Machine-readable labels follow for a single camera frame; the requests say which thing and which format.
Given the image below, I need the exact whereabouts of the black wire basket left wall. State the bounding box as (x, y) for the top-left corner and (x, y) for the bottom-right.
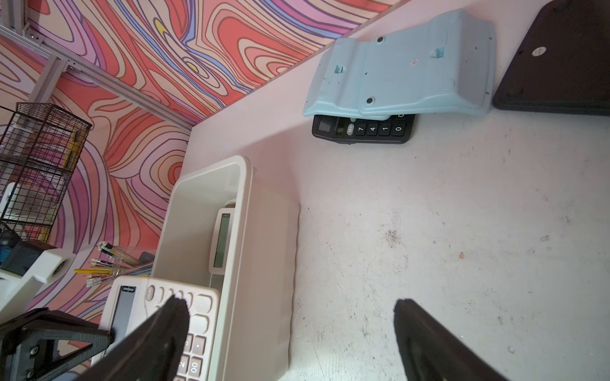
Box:
(1, 103), (92, 241)

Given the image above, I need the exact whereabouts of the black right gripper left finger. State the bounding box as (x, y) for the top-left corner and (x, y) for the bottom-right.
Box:
(78, 296), (190, 381)

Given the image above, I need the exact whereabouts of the clear pen cup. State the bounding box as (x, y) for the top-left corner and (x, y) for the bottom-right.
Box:
(73, 241), (156, 288)

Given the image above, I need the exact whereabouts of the pink calculator face up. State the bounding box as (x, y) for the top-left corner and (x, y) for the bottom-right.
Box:
(209, 207), (235, 276)

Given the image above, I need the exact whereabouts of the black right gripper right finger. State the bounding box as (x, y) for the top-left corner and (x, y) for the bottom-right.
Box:
(394, 299), (505, 380)

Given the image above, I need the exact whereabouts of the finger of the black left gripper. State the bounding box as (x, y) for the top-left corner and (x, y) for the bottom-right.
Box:
(1, 308), (114, 380)

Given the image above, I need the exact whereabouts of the white plastic storage box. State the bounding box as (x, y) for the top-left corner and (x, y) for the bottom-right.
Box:
(152, 156), (300, 380)

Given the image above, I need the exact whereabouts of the black calculator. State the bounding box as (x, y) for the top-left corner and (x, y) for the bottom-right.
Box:
(492, 0), (609, 116)
(311, 114), (416, 144)

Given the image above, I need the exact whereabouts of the light blue calculator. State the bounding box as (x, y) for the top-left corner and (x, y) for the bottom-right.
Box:
(303, 10), (496, 121)

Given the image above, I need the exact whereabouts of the pink calculator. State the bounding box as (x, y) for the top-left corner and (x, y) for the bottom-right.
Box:
(91, 276), (220, 380)

